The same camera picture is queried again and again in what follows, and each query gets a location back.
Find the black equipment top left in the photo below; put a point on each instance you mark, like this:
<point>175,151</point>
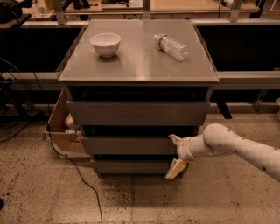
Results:
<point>11,13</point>

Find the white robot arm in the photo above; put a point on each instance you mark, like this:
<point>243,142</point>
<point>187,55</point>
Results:
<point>218,139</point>

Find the white cup in box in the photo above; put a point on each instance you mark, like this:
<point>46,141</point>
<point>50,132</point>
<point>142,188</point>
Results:
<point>69,123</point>

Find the grey top drawer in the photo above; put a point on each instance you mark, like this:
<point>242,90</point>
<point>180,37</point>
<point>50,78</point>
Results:
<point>138,113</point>

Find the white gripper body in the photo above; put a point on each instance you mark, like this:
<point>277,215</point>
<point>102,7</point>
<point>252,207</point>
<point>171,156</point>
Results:
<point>183,149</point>

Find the wooden background desk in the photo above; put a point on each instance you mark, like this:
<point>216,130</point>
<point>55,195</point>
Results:
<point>43,10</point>

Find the grey drawer cabinet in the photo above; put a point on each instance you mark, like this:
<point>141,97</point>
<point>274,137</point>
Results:
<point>120,93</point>

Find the grey bottom drawer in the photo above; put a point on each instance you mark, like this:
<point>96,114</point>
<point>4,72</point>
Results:
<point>130,167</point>

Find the white ceramic bowl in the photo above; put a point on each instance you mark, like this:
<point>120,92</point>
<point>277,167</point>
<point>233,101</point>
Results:
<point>106,44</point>

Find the clear plastic water bottle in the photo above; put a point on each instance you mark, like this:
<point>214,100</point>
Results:
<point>171,46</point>

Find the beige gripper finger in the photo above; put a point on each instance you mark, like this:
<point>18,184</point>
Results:
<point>174,138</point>
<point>177,166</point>

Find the open cardboard box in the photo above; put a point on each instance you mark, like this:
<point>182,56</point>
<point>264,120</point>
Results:
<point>65,141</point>

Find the grey drawer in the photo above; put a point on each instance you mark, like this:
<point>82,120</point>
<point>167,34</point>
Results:
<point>130,167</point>
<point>138,113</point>
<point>128,145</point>

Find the grey metal rail frame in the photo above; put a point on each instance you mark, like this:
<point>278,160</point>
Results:
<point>245,77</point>

